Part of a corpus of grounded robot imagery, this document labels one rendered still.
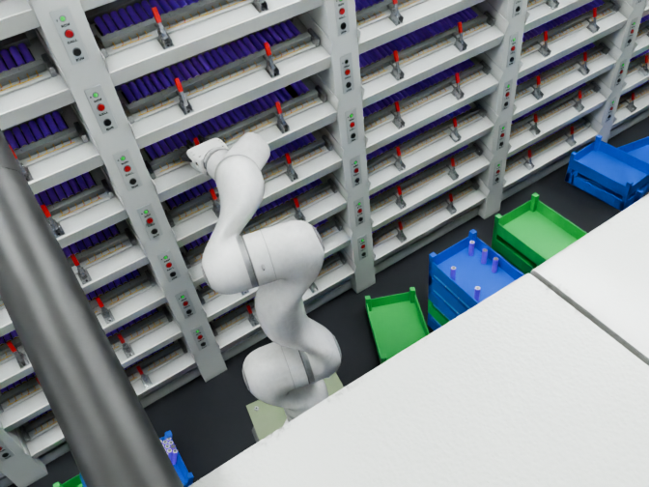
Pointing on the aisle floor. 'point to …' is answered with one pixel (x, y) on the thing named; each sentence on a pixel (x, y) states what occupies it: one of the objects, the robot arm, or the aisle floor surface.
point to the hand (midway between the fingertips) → (196, 144)
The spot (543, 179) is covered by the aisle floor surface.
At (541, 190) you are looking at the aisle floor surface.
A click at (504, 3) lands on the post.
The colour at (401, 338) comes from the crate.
